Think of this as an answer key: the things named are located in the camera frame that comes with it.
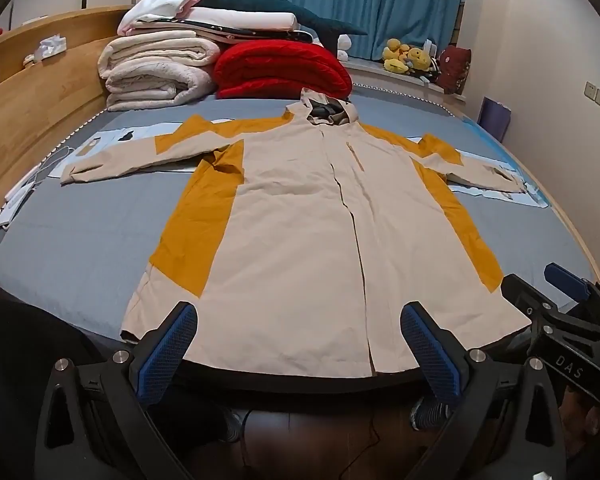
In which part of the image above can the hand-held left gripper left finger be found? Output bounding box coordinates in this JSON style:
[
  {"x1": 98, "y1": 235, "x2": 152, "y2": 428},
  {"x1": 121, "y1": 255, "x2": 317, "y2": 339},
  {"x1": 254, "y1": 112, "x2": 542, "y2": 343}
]
[{"x1": 34, "y1": 301, "x2": 199, "y2": 480}]

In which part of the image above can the white folded sheet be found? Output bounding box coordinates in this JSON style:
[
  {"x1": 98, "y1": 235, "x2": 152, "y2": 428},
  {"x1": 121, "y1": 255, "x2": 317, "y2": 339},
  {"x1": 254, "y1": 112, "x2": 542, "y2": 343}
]
[{"x1": 187, "y1": 7, "x2": 298, "y2": 33}]

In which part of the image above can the yellow duck plush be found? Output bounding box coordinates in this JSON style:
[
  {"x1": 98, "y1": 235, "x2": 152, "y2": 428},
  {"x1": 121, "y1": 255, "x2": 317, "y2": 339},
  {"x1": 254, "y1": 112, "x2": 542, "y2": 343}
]
[{"x1": 382, "y1": 37, "x2": 412, "y2": 75}]

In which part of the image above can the person's left foot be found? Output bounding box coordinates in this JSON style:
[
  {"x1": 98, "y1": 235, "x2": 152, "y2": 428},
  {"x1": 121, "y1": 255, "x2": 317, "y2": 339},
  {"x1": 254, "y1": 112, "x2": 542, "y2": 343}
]
[{"x1": 219, "y1": 407, "x2": 242, "y2": 443}]

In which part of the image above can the tissue packet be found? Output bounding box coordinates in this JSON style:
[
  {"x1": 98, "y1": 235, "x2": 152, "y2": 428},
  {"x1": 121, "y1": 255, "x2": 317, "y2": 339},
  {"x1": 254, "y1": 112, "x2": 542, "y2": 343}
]
[{"x1": 34, "y1": 35, "x2": 68, "y2": 63}]

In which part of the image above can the cream folded fleece blanket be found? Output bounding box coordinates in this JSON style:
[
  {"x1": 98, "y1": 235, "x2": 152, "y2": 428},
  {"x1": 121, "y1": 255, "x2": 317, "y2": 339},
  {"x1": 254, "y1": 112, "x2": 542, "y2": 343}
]
[{"x1": 97, "y1": 30, "x2": 222, "y2": 112}]

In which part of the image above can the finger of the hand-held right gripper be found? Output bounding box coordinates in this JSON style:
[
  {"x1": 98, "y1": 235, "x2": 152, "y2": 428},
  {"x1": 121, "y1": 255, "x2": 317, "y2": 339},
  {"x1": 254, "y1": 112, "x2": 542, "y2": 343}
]
[
  {"x1": 501, "y1": 273, "x2": 573, "y2": 331},
  {"x1": 544, "y1": 262, "x2": 600, "y2": 311}
]

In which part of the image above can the navy patterned folded blanket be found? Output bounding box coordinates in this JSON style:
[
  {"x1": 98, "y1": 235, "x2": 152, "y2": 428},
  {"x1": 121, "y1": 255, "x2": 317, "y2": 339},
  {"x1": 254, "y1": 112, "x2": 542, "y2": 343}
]
[{"x1": 135, "y1": 17, "x2": 313, "y2": 44}]

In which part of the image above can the person's right foot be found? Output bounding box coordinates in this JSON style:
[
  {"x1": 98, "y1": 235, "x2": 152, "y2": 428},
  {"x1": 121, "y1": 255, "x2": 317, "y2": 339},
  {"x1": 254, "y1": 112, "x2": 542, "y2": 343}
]
[{"x1": 411, "y1": 397, "x2": 451, "y2": 432}]

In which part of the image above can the person's foot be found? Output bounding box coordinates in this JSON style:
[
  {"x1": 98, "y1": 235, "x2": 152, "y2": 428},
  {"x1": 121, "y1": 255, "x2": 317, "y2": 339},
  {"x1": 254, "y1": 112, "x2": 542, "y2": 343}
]
[
  {"x1": 219, "y1": 407, "x2": 242, "y2": 443},
  {"x1": 411, "y1": 397, "x2": 451, "y2": 432}
]

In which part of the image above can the yellow bear plush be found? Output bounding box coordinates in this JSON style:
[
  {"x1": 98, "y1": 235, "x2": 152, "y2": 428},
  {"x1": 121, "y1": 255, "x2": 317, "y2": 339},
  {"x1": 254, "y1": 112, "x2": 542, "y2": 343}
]
[{"x1": 407, "y1": 46, "x2": 435, "y2": 75}]

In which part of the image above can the white and pink folded blanket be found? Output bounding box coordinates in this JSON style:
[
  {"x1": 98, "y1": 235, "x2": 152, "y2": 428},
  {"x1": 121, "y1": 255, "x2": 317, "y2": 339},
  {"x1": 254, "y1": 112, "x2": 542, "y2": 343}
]
[{"x1": 117, "y1": 0, "x2": 203, "y2": 36}]

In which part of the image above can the beige and mustard hooded jacket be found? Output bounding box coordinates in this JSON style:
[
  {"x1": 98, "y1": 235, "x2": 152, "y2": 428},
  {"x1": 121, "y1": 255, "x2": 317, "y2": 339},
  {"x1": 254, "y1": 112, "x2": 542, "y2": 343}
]
[{"x1": 60, "y1": 87, "x2": 531, "y2": 378}]

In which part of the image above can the person's right hand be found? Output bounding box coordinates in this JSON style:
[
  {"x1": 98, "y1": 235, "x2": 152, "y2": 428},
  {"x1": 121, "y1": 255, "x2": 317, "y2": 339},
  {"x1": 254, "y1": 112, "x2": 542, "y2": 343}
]
[{"x1": 562, "y1": 389, "x2": 600, "y2": 461}]

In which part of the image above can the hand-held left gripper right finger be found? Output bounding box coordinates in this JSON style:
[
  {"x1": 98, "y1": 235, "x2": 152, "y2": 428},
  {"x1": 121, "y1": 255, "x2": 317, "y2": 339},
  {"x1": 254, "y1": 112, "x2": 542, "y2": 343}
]
[{"x1": 400, "y1": 301, "x2": 567, "y2": 480}]

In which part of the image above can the dark red cushion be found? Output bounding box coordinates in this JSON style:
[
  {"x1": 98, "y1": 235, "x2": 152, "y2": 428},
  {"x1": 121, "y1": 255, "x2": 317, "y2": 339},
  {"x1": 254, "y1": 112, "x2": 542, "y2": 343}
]
[{"x1": 437, "y1": 45, "x2": 473, "y2": 95}]

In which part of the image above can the light blue printed bed runner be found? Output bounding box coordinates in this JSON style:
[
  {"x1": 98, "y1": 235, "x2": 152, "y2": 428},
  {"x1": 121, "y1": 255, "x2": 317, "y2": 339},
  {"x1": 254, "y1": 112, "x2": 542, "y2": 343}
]
[{"x1": 0, "y1": 119, "x2": 551, "y2": 231}]

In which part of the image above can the window sill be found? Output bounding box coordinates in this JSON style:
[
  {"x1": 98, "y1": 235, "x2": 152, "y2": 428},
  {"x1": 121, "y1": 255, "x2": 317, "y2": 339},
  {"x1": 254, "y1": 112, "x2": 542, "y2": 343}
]
[{"x1": 340, "y1": 55, "x2": 466, "y2": 106}]

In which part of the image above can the wooden headboard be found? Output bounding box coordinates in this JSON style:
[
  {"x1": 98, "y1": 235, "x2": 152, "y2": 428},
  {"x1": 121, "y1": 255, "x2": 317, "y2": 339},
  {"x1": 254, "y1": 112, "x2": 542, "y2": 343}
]
[{"x1": 0, "y1": 6, "x2": 136, "y2": 241}]

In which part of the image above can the red folded quilt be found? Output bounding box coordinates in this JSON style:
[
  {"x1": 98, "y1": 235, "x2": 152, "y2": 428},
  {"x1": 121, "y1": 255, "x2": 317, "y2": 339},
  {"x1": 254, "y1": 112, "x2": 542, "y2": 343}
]
[{"x1": 214, "y1": 40, "x2": 353, "y2": 101}]

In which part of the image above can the dark teal shark plush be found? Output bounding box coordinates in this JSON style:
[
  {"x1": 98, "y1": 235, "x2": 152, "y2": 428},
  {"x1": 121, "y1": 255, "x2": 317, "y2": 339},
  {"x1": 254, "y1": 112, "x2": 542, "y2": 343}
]
[{"x1": 195, "y1": 0, "x2": 368, "y2": 51}]

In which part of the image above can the bed with grey mat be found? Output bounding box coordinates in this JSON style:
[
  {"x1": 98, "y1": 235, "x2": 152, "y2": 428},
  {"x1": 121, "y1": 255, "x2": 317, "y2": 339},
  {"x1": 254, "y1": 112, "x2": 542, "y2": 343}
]
[{"x1": 0, "y1": 80, "x2": 600, "y2": 396}]

